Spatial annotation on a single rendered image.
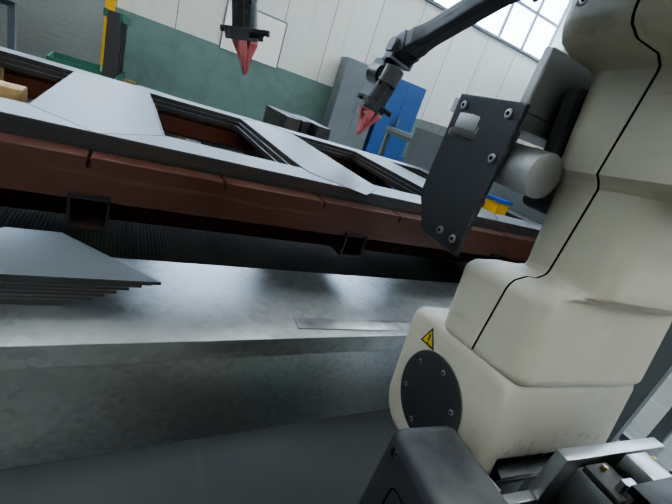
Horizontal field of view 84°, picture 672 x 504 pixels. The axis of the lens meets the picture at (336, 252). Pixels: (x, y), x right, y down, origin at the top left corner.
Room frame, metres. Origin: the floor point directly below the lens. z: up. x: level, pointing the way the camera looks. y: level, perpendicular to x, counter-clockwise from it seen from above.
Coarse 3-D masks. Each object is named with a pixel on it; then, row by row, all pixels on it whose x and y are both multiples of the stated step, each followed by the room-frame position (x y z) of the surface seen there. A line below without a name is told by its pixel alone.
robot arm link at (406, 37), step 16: (464, 0) 1.04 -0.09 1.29; (480, 0) 1.00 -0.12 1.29; (496, 0) 0.98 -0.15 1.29; (512, 0) 0.97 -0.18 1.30; (448, 16) 1.06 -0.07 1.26; (464, 16) 1.03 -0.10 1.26; (480, 16) 1.02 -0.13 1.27; (416, 32) 1.13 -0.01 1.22; (432, 32) 1.09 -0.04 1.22; (448, 32) 1.07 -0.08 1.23; (400, 48) 1.15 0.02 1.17; (416, 48) 1.13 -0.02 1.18; (432, 48) 1.13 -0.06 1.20
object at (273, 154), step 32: (0, 64) 0.90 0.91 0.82; (32, 64) 0.95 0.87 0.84; (160, 96) 1.11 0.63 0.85; (0, 128) 0.45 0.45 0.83; (32, 128) 0.47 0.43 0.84; (64, 128) 0.48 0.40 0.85; (160, 160) 0.55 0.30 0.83; (192, 160) 0.58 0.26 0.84; (288, 160) 0.85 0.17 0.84; (352, 160) 1.45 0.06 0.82; (320, 192) 0.71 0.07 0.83; (352, 192) 0.74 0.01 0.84; (416, 192) 1.13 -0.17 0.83; (480, 224) 0.97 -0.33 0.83; (512, 224) 1.04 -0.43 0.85
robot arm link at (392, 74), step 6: (384, 66) 1.21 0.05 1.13; (390, 66) 1.17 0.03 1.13; (396, 66) 1.17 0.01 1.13; (384, 72) 1.17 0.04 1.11; (390, 72) 1.16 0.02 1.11; (396, 72) 1.16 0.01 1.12; (402, 72) 1.17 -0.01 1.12; (378, 78) 1.18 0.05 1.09; (384, 78) 1.16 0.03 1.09; (390, 78) 1.16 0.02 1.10; (396, 78) 1.17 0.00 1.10; (390, 84) 1.16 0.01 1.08; (396, 84) 1.17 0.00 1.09
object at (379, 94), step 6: (378, 84) 1.16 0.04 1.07; (384, 84) 1.16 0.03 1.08; (372, 90) 1.17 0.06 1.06; (378, 90) 1.16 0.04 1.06; (384, 90) 1.16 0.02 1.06; (390, 90) 1.17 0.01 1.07; (360, 96) 1.17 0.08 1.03; (366, 96) 1.13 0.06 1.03; (372, 96) 1.16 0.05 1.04; (378, 96) 1.15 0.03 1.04; (384, 96) 1.16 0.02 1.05; (390, 96) 1.18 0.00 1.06; (378, 102) 1.15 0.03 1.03; (384, 102) 1.16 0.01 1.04; (384, 108) 1.16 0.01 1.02; (390, 114) 1.17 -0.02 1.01
